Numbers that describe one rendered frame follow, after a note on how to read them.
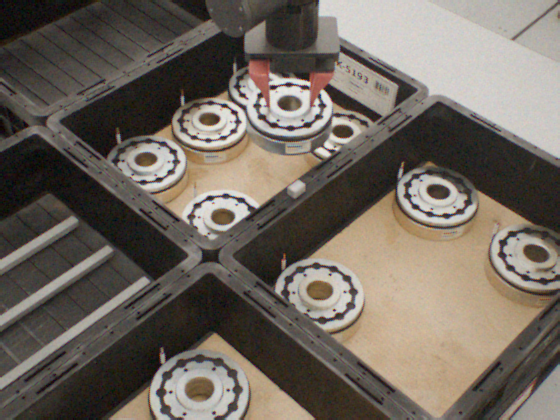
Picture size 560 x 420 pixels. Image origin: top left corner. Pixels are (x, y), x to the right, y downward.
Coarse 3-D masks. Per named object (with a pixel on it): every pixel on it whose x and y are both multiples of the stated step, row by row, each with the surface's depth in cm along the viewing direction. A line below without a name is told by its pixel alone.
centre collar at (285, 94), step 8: (272, 96) 100; (280, 96) 100; (288, 96) 101; (296, 96) 100; (304, 96) 100; (272, 104) 99; (304, 104) 99; (272, 112) 99; (280, 112) 98; (288, 112) 98; (296, 112) 98; (304, 112) 99
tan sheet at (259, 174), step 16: (224, 96) 124; (240, 160) 114; (256, 160) 114; (272, 160) 115; (288, 160) 115; (304, 160) 115; (192, 176) 112; (208, 176) 112; (224, 176) 112; (240, 176) 112; (256, 176) 112; (272, 176) 112; (288, 176) 113; (192, 192) 110; (240, 192) 110; (256, 192) 110; (272, 192) 110; (176, 208) 108
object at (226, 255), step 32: (384, 128) 105; (352, 160) 101; (544, 160) 102; (256, 224) 93; (224, 256) 90; (256, 288) 87; (544, 320) 85; (352, 352) 82; (512, 352) 83; (384, 384) 80; (480, 384) 82; (416, 416) 77; (448, 416) 78
